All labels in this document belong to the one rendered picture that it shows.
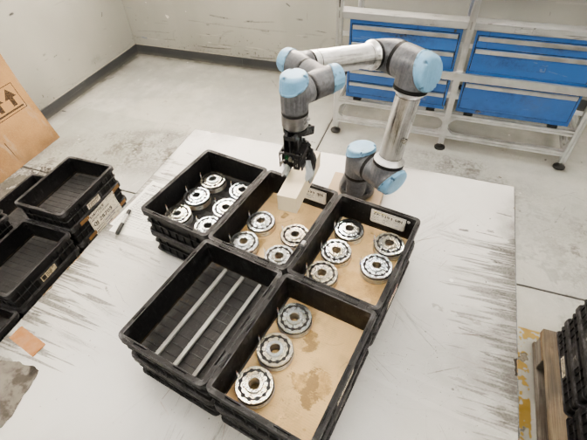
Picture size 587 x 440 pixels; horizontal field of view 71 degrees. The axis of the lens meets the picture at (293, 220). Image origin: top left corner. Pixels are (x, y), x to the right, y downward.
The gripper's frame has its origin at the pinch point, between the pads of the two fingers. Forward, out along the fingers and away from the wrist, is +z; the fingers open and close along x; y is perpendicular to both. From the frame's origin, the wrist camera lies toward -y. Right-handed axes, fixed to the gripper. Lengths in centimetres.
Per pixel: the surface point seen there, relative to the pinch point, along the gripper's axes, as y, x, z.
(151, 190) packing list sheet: -14, -77, 39
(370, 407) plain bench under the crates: 48, 37, 39
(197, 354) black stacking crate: 54, -13, 26
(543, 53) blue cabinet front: -187, 91, 31
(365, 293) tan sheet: 19.1, 27.8, 25.7
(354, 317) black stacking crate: 31.1, 26.8, 21.2
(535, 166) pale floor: -183, 113, 109
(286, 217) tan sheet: -4.8, -7.5, 25.7
